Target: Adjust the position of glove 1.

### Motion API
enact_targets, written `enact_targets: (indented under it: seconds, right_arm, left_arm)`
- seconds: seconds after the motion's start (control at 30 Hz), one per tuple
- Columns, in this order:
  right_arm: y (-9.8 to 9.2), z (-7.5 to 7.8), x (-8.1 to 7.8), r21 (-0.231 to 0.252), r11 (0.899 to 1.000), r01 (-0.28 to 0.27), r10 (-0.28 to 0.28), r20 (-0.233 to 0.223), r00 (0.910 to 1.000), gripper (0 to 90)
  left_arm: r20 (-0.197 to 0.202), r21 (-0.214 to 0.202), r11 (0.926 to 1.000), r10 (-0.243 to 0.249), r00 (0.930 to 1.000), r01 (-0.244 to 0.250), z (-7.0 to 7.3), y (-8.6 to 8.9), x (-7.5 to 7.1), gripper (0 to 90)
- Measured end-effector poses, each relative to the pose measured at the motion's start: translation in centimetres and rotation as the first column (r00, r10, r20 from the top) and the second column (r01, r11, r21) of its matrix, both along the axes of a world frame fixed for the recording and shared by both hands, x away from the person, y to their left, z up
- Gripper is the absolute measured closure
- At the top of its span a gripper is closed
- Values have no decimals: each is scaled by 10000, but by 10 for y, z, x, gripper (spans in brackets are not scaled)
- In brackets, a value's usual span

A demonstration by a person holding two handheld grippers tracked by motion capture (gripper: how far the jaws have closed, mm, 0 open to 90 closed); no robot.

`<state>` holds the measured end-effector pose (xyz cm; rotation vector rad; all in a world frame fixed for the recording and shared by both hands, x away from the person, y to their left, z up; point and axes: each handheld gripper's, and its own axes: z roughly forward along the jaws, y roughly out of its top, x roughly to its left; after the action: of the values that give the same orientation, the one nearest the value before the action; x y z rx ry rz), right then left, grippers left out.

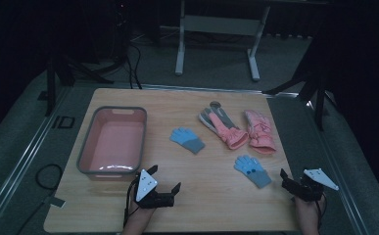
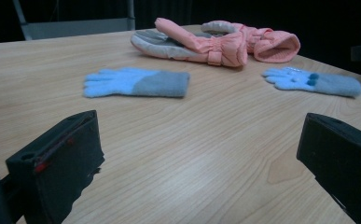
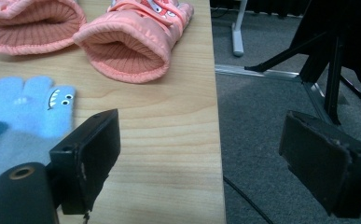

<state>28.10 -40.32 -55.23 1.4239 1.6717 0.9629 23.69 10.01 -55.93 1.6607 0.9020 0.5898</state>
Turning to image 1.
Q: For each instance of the person's right hand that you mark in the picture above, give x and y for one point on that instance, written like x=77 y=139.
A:
x=307 y=209

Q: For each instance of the dotted blue grey knit glove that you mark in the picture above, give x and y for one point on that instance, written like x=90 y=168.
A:
x=252 y=170

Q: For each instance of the grey round table grommet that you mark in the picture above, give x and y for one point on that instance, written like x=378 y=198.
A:
x=215 y=104

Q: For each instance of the person's left hand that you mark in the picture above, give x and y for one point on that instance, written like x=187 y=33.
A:
x=141 y=213

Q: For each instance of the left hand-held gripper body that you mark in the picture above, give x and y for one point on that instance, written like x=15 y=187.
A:
x=146 y=186

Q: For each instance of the pink basin with grey rim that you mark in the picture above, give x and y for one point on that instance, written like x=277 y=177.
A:
x=115 y=143

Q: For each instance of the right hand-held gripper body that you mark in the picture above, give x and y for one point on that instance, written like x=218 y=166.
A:
x=309 y=189

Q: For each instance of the plain blue grey knit glove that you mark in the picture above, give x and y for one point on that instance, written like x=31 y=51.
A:
x=187 y=139

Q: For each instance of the grey tape piece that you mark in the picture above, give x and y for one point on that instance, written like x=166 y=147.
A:
x=57 y=201

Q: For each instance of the dark equipment rack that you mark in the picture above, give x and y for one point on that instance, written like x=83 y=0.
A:
x=121 y=29

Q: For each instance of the pink glove with grey palm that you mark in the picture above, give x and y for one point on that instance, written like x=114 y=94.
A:
x=226 y=129

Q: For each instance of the white metal desk frame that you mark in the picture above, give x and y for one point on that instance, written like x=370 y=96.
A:
x=221 y=24

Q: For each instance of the black tripod stand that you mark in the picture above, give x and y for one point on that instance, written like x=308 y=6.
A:
x=64 y=70
x=311 y=88

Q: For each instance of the metal floor rail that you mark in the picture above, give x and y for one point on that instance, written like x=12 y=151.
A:
x=335 y=173
x=17 y=168

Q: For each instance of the pink patterned winter glove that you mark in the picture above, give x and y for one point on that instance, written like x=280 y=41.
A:
x=260 y=133

